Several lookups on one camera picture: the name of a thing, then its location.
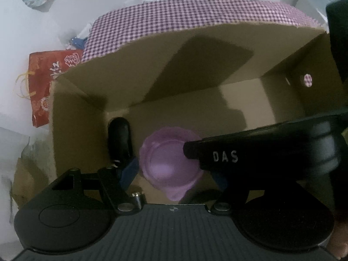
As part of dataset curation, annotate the black cylinder with metal ring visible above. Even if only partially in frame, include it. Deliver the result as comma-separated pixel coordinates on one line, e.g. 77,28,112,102
108,117,134,169

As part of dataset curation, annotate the purple checkered cloth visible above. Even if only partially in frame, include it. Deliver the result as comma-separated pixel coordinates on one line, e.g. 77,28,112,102
82,0,324,87

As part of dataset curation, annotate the small blue object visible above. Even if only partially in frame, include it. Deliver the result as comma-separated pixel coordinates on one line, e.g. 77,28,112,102
69,37,87,48

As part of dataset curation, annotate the red bag with yellow handles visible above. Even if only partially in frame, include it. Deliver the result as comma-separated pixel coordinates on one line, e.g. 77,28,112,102
15,49,85,128

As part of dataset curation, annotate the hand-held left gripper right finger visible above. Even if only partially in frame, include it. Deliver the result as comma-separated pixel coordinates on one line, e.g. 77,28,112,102
209,172,248,215

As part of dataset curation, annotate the brown cardboard box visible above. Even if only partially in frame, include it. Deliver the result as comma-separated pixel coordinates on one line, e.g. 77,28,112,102
52,22,344,205

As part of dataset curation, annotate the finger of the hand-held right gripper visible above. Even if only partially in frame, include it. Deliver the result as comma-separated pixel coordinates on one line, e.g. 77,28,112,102
183,140,203,169

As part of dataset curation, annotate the brown cardboard piece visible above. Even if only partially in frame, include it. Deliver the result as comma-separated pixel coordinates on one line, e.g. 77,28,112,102
11,155,56,207

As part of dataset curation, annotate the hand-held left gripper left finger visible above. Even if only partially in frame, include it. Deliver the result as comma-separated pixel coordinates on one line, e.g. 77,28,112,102
51,156,140,215

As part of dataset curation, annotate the black cylinder with brass end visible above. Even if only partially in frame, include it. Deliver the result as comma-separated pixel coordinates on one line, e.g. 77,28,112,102
132,192,145,210

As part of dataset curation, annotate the purple plastic lid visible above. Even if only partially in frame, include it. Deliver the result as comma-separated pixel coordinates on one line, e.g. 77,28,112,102
139,126,204,203

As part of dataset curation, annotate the person's right forearm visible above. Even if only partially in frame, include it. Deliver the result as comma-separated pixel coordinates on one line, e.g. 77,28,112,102
325,215,348,261

